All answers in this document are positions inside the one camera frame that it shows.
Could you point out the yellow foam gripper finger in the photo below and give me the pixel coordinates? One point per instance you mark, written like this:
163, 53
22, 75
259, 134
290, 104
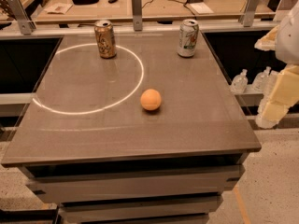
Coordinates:
268, 41
281, 92

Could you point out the white green 7up can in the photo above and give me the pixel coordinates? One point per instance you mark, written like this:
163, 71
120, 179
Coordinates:
188, 33

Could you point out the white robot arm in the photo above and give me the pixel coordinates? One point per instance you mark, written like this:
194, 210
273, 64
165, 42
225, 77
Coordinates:
287, 40

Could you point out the gold brown soda can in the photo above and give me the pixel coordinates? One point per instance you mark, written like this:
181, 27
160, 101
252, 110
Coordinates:
105, 39

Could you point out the clear sanitizer bottle right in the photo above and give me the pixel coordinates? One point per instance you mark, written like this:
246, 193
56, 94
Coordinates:
259, 81

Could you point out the clear sanitizer bottle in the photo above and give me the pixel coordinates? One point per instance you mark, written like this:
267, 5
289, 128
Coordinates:
259, 81
239, 82

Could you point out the clear sanitizer bottle left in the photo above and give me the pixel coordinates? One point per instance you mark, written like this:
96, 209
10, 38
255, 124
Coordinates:
239, 82

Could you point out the white paper sheet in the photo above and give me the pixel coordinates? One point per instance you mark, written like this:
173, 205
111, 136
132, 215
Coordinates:
201, 8

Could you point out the orange ball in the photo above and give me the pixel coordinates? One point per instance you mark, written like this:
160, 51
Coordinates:
150, 100

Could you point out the grey table drawer cabinet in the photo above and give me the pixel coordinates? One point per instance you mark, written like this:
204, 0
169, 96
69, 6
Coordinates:
157, 191

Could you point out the small black device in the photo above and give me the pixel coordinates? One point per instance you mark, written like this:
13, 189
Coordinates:
112, 1

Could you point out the black oblong object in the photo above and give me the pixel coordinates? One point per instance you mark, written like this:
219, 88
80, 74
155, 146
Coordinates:
84, 2

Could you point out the brown paper packet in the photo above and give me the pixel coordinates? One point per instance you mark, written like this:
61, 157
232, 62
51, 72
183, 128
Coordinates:
58, 8

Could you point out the metal bracket right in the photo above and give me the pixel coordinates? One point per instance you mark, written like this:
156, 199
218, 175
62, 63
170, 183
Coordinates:
248, 14

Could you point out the metal bracket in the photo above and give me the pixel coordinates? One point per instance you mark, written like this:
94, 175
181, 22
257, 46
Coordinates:
137, 14
15, 9
248, 14

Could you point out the metal bracket middle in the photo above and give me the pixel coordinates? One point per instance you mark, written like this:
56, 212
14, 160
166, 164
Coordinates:
137, 14

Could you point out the metal bracket left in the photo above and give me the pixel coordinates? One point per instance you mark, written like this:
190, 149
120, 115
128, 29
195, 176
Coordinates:
15, 9

